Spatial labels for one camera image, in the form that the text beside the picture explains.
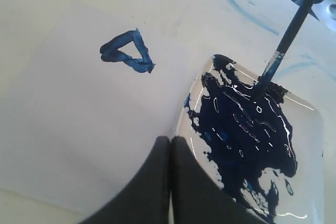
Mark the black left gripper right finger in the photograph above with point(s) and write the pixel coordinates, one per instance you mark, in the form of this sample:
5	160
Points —
195	197

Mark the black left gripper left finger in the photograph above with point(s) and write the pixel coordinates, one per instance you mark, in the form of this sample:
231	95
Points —
146	198

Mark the black paintbrush with blue tip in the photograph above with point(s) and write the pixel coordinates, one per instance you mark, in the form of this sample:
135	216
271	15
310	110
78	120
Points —
291	32

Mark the white square plate blue paint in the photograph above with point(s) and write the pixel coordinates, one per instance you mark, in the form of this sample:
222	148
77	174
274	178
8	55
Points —
266	155

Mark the white paper sheet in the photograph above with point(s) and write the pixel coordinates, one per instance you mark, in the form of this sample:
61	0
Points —
75	129

